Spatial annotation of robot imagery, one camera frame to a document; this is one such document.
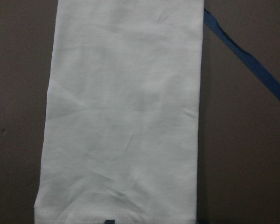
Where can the white long-sleeve printed shirt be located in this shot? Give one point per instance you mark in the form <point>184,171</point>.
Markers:
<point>121,131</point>

